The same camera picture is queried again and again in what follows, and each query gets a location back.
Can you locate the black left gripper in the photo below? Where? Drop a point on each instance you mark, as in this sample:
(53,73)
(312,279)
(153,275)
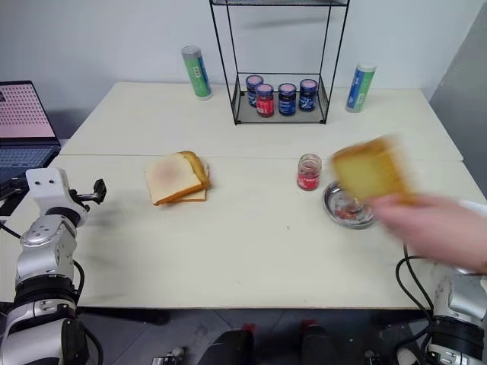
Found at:
(81,197)

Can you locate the toast slice with brown crust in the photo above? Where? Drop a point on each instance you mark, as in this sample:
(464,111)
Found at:
(374,173)

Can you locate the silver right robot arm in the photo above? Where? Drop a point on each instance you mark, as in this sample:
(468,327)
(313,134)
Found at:
(462,304)

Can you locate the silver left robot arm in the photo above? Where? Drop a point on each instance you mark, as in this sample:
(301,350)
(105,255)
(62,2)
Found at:
(42,247)

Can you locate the bread slices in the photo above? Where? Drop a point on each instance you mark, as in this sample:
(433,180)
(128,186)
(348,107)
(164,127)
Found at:
(171,178)

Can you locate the blue label jam jar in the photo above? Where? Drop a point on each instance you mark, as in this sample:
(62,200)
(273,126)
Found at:
(287,99)
(308,95)
(252,91)

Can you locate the red label jam jar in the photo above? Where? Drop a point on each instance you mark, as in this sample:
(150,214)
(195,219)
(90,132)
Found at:
(264,100)

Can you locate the open red jam jar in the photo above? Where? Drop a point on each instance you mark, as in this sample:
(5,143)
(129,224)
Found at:
(309,173)

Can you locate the person's bare hand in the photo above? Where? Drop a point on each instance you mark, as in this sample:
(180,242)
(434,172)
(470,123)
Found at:
(433,228)

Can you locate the open laptop computer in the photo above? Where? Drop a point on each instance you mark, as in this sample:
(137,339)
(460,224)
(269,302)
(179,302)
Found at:
(23,129)

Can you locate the green blue cylindrical can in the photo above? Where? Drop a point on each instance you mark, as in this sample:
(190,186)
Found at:
(197,74)
(359,89)

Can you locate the dark rounded shape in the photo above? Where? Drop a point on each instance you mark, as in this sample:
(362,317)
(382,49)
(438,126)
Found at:
(317,342)
(228,348)

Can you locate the round metal dish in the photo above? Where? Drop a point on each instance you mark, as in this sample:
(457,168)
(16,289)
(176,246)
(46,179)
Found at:
(344,211)

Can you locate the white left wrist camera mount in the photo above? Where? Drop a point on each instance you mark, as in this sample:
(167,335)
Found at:
(47,188)

